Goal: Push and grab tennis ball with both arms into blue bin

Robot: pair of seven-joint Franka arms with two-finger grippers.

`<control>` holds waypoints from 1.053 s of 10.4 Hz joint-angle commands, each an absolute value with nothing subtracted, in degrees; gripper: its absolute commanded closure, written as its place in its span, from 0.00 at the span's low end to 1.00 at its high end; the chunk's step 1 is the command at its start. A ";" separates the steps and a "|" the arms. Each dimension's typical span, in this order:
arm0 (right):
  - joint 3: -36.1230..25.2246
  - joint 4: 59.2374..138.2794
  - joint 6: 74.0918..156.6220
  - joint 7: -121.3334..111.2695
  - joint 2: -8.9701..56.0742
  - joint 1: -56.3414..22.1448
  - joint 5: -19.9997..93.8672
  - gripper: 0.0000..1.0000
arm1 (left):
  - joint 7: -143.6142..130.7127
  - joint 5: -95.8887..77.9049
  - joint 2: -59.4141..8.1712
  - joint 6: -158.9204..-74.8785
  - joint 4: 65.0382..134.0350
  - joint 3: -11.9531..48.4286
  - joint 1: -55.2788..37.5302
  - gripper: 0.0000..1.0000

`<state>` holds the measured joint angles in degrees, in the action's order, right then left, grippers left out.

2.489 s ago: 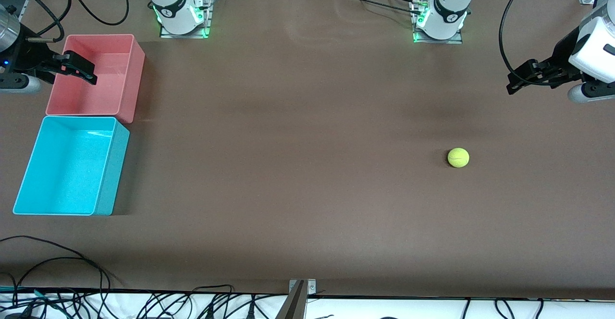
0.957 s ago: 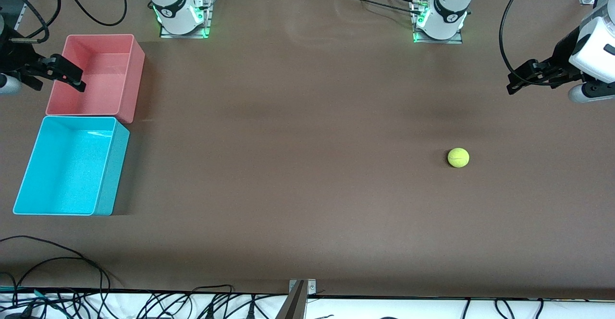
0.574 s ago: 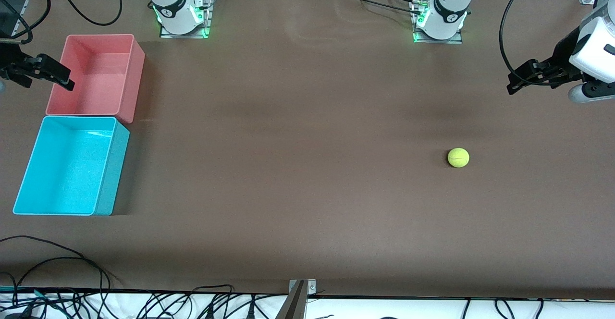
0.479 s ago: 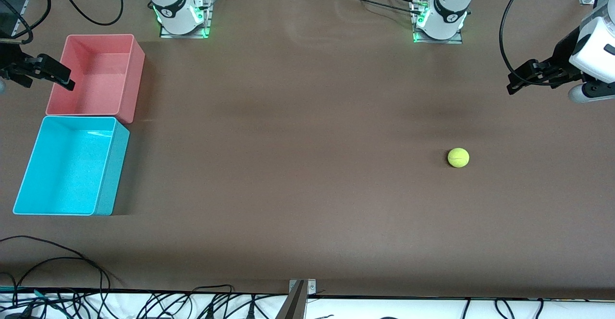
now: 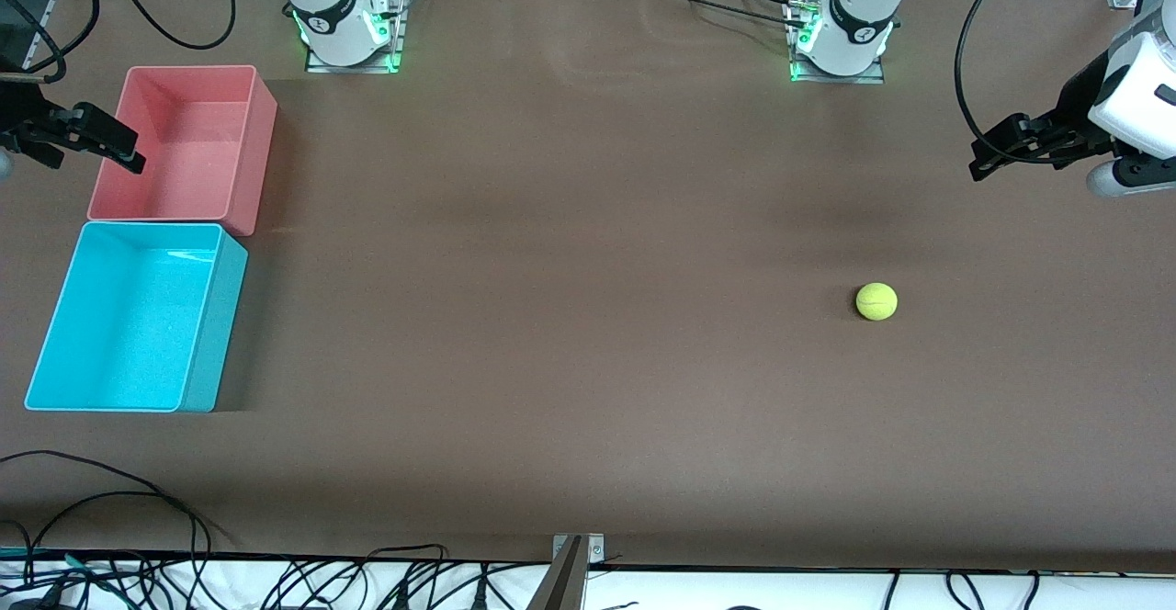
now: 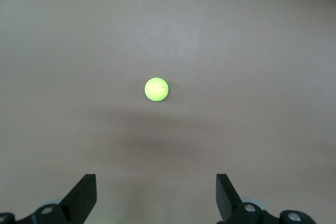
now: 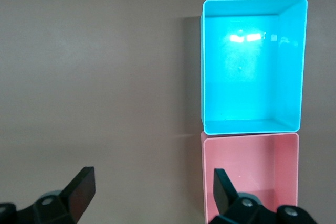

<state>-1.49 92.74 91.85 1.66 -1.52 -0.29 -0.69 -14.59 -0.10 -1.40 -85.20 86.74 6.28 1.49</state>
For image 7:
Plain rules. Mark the blue plastic bin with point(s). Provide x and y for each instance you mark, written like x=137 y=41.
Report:
x=244 y=77

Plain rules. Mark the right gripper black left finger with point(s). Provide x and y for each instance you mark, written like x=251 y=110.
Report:
x=76 y=197

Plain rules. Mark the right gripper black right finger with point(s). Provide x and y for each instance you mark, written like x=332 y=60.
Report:
x=225 y=197

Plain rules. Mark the pink plastic bin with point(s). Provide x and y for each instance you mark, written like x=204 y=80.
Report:
x=252 y=161

